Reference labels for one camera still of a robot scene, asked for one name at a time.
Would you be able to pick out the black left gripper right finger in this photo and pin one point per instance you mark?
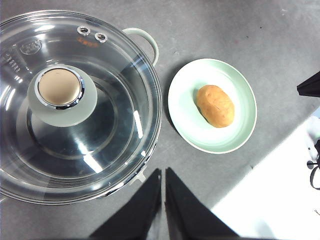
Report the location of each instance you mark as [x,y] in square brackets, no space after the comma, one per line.
[188,216]

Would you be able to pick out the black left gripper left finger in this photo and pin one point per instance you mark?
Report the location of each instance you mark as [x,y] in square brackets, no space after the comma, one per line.
[135,220]

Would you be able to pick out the brown potato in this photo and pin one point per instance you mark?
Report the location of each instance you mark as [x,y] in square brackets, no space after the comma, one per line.
[215,105]

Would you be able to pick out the green plate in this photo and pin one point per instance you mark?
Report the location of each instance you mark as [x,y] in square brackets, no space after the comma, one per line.
[187,118]

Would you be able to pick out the glass lid with green knob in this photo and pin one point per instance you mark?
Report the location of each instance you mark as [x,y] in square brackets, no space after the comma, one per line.
[81,104]

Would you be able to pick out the green electric steamer pot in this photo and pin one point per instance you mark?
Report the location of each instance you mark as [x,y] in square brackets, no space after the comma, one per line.
[79,112]

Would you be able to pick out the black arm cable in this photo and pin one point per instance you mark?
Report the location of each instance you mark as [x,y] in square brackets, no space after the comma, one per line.
[310,164]

